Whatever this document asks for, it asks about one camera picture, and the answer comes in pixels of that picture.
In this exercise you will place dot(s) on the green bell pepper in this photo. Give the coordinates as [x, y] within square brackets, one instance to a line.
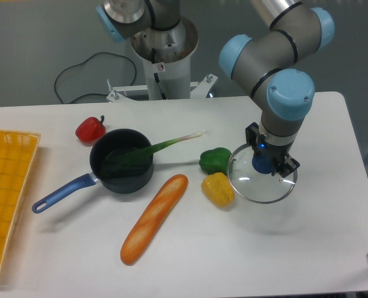
[215, 160]

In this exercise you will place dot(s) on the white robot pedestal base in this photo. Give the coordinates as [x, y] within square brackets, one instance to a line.
[166, 58]

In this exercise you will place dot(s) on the glass pot lid blue knob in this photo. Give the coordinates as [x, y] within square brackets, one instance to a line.
[261, 188]

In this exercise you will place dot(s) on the red bell pepper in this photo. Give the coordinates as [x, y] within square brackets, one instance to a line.
[91, 129]

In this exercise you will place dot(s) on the yellow bell pepper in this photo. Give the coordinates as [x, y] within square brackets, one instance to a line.
[217, 188]

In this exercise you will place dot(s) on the black saucepan blue handle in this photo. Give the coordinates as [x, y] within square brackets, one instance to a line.
[122, 140]

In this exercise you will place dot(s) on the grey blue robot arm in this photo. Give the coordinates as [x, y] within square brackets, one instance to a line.
[263, 68]

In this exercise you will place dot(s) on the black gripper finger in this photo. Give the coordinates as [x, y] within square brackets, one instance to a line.
[252, 132]
[284, 166]

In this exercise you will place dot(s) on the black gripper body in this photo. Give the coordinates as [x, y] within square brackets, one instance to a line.
[267, 156]

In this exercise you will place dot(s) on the yellow woven basket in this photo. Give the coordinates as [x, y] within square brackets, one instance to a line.
[17, 152]

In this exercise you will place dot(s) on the green spring onion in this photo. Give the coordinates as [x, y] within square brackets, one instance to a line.
[159, 147]

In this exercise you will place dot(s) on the orange baguette bread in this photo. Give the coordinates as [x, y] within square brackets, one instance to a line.
[152, 218]

